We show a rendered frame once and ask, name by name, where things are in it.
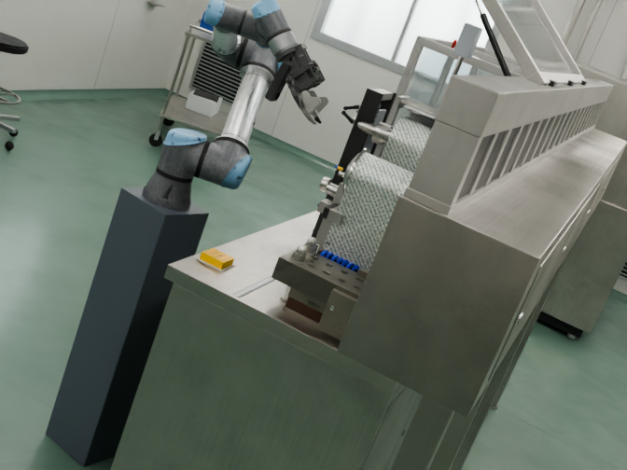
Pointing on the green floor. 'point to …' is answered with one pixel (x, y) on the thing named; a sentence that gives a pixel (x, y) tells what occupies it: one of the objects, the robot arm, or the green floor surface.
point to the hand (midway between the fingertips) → (313, 120)
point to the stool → (7, 89)
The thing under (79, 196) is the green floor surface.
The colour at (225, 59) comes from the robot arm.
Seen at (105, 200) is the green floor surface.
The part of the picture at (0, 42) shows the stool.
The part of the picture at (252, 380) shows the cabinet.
